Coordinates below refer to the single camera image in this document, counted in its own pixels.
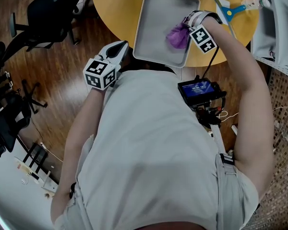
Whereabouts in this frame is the clear plastic water bottle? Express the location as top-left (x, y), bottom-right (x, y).
top-left (240, 0), bottom-right (271, 11)

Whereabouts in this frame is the blue brush with yellow dot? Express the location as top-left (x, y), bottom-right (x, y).
top-left (221, 4), bottom-right (247, 23)

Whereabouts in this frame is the white perforated rail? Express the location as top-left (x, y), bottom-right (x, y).
top-left (254, 56), bottom-right (288, 77)

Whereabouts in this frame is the person's grey shirt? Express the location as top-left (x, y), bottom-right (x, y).
top-left (53, 68), bottom-right (260, 230)

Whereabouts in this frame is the thin white cable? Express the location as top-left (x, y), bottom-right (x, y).
top-left (217, 106), bottom-right (288, 123)

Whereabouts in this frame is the person's left forearm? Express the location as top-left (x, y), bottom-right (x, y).
top-left (62, 86), bottom-right (107, 158)

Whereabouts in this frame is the black mesh office chair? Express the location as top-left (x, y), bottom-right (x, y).
top-left (0, 41), bottom-right (48, 158)

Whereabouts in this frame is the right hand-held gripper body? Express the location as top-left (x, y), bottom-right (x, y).
top-left (188, 10), bottom-right (224, 54)

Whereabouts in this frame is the person's right forearm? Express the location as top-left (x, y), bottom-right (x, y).
top-left (202, 16), bottom-right (272, 100)

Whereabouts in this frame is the black small stand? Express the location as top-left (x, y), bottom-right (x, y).
top-left (22, 142), bottom-right (49, 174)

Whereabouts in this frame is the thin teal cord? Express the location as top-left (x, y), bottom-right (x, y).
top-left (206, 0), bottom-right (238, 39)

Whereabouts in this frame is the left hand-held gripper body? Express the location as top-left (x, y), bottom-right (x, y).
top-left (83, 40), bottom-right (130, 91)

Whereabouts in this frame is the grey shoulder strap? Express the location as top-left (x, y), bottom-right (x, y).
top-left (210, 122), bottom-right (236, 167)

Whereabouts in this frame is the white paper sheet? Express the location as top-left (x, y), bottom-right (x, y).
top-left (215, 0), bottom-right (231, 21)

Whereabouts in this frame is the purple cloth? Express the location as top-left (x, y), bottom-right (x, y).
top-left (165, 22), bottom-right (191, 50)

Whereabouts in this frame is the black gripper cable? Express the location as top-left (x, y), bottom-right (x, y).
top-left (196, 46), bottom-right (219, 81)

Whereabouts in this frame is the black monitor with blue screen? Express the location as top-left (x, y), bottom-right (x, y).
top-left (177, 77), bottom-right (228, 110)

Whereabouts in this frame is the grey rectangular tray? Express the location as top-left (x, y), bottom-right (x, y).
top-left (132, 0), bottom-right (201, 69)

